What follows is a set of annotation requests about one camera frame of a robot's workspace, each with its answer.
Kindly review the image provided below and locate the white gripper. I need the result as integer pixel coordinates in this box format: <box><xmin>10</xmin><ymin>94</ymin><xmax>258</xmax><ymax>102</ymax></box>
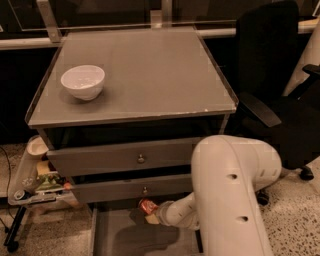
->
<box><xmin>145</xmin><ymin>193</ymin><xmax>200</xmax><ymax>230</ymax></box>

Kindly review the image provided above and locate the red coke can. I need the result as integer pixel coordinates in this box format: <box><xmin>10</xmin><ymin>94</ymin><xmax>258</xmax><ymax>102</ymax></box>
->
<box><xmin>139</xmin><ymin>198</ymin><xmax>158</xmax><ymax>215</ymax></box>

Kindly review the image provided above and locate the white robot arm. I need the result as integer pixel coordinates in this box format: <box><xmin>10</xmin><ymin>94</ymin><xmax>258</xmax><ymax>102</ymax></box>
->
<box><xmin>146</xmin><ymin>135</ymin><xmax>282</xmax><ymax>256</ymax></box>

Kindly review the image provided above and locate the grey bottom drawer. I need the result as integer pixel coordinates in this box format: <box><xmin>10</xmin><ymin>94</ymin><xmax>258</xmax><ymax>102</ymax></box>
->
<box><xmin>90</xmin><ymin>199</ymin><xmax>202</xmax><ymax>256</ymax></box>

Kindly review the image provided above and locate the grey drawer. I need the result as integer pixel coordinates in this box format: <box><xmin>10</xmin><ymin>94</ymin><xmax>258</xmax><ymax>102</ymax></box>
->
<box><xmin>90</xmin><ymin>199</ymin><xmax>202</xmax><ymax>256</ymax></box>
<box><xmin>72</xmin><ymin>174</ymin><xmax>193</xmax><ymax>203</ymax></box>
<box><xmin>47</xmin><ymin>137</ymin><xmax>201</xmax><ymax>176</ymax></box>

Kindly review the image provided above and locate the grey middle drawer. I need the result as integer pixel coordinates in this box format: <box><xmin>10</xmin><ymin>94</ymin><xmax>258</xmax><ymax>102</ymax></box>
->
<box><xmin>72</xmin><ymin>174</ymin><xmax>193</xmax><ymax>203</ymax></box>

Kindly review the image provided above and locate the grey top drawer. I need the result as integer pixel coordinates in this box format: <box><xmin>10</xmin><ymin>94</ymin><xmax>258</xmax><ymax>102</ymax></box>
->
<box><xmin>47</xmin><ymin>137</ymin><xmax>201</xmax><ymax>176</ymax></box>

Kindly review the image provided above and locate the grey drawer cabinet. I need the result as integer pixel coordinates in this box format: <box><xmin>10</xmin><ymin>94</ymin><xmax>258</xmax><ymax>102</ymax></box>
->
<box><xmin>26</xmin><ymin>27</ymin><xmax>238</xmax><ymax>190</ymax></box>

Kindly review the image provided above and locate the green snack bag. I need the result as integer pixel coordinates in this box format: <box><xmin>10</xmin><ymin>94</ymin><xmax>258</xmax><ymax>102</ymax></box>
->
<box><xmin>37</xmin><ymin>173</ymin><xmax>64</xmax><ymax>191</ymax></box>

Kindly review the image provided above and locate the black tray stand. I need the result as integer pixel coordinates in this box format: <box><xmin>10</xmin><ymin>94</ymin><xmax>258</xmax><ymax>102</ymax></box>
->
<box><xmin>4</xmin><ymin>206</ymin><xmax>26</xmax><ymax>253</ymax></box>

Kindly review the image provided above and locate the white ceramic bowl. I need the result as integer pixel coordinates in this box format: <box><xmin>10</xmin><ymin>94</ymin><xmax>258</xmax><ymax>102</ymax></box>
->
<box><xmin>60</xmin><ymin>65</ymin><xmax>106</xmax><ymax>101</ymax></box>

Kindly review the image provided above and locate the black office chair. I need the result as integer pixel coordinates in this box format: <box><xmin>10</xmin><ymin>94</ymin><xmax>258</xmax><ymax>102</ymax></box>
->
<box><xmin>229</xmin><ymin>0</ymin><xmax>320</xmax><ymax>206</ymax></box>

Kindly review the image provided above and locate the black cable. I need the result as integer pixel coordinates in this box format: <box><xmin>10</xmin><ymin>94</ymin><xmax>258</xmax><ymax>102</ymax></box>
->
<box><xmin>0</xmin><ymin>146</ymin><xmax>18</xmax><ymax>234</ymax></box>

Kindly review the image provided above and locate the metal rail with brackets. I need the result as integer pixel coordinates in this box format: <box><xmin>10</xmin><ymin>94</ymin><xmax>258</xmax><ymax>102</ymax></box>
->
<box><xmin>0</xmin><ymin>0</ymin><xmax>319</xmax><ymax>50</ymax></box>

